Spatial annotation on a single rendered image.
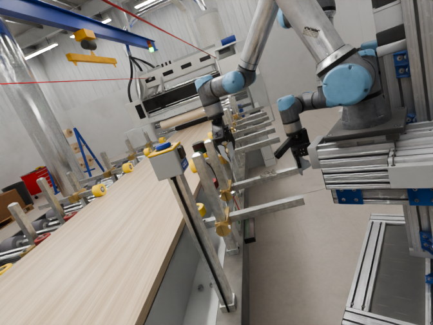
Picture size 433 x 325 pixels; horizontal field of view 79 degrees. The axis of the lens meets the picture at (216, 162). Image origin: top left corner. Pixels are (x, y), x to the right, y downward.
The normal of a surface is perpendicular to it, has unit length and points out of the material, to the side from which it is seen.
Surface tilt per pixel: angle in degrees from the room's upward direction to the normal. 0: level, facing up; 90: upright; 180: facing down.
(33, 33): 90
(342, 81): 97
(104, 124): 90
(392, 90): 90
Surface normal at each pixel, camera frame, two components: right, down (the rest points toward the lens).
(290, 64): -0.11, 0.32
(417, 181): -0.57, 0.41
